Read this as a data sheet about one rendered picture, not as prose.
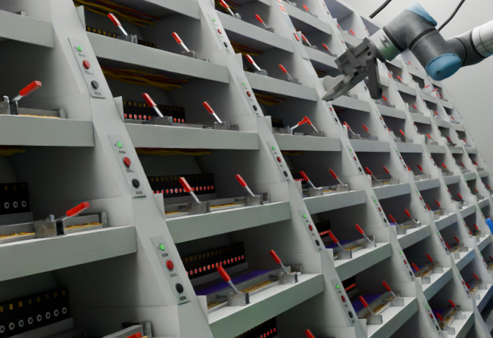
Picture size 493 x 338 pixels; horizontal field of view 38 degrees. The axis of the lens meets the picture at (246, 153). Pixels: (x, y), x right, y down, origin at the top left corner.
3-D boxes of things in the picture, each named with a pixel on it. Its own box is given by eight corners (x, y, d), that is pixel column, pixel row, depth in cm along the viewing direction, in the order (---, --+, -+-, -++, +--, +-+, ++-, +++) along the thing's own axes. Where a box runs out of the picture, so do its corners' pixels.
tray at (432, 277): (453, 277, 302) (449, 245, 303) (423, 304, 247) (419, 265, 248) (405, 279, 311) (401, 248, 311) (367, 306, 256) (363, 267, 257)
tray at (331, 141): (341, 151, 250) (338, 124, 251) (274, 149, 196) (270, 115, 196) (288, 157, 259) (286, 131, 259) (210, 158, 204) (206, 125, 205)
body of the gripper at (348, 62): (340, 64, 211) (372, 39, 207) (356, 87, 209) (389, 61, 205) (331, 61, 204) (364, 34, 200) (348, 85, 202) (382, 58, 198)
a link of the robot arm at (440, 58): (474, 58, 193) (447, 24, 197) (450, 64, 186) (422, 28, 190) (452, 80, 200) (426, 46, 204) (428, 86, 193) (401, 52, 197)
